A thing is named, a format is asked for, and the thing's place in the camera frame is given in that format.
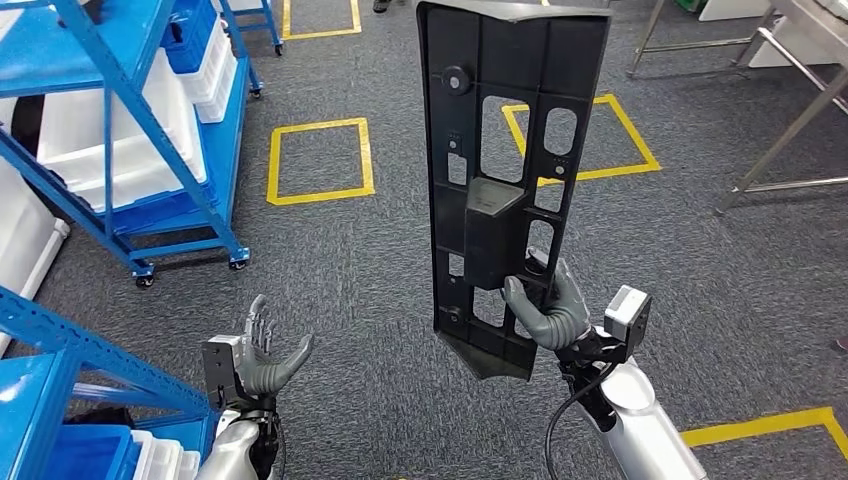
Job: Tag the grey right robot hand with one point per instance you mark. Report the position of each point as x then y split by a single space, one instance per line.
563 324

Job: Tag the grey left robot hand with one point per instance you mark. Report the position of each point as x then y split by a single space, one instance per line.
262 371

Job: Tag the black plastic mounting plate part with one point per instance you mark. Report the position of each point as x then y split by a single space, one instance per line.
517 46

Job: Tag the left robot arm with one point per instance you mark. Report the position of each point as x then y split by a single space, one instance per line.
228 450

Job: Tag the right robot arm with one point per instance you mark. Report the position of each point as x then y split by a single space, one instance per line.
642 430

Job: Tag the blue steel shelf rack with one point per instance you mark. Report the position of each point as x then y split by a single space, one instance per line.
26 397
40 46
242 48

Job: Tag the white plastic tray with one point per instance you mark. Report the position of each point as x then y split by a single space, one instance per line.
162 460

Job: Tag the blue plastic crate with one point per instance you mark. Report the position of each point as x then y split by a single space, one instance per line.
189 33
86 457
152 208

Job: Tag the white plastic bin stack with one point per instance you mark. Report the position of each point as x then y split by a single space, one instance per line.
215 86

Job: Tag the large white plastic bin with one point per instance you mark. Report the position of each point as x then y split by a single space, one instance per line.
73 146

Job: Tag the steel table with stretcher bars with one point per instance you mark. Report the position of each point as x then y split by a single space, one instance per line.
788 136

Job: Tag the white cabinet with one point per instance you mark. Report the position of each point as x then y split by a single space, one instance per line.
772 58

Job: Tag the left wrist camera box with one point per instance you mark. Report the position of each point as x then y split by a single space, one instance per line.
218 371

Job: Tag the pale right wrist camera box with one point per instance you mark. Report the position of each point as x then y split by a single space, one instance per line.
629 311

